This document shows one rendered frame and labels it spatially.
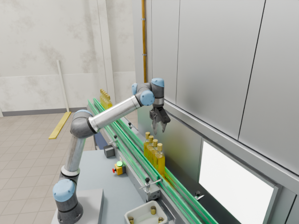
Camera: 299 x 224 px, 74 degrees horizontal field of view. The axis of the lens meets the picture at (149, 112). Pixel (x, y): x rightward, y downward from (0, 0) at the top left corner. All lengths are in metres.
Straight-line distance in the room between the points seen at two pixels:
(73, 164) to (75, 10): 3.58
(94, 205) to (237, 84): 1.12
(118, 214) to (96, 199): 0.17
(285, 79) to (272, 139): 0.24
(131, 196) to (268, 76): 1.18
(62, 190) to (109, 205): 0.40
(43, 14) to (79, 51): 0.90
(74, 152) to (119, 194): 0.52
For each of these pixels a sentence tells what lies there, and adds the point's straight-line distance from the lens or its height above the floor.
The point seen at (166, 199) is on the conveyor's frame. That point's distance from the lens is 1.41.
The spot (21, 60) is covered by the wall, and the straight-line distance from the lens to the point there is 4.96.
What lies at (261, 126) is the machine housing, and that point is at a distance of 0.93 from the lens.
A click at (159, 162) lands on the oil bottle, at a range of 1.40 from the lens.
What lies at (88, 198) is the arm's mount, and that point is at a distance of 1.52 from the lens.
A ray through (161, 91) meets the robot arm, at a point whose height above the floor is 1.54.
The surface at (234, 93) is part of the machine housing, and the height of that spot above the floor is 1.61.
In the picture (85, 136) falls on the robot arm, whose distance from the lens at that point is 1.09.
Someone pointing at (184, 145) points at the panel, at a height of 1.18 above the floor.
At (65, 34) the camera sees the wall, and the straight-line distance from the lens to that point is 4.57.
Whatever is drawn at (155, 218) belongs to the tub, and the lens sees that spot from 1.44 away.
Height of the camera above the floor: 1.92
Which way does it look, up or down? 25 degrees down
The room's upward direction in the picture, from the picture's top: 1 degrees counter-clockwise
